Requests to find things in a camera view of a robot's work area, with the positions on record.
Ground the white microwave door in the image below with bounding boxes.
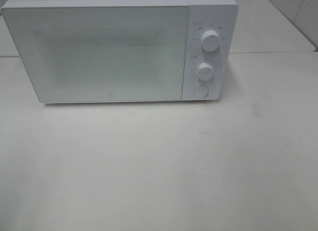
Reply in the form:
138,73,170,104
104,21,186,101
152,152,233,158
3,6,188,103

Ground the lower white timer knob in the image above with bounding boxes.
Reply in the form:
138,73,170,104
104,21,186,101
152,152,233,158
196,62,215,81

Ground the upper white power knob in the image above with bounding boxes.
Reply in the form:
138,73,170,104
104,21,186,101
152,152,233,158
200,28,221,52

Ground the white microwave oven body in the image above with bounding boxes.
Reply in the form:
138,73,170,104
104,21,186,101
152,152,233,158
1,0,239,102

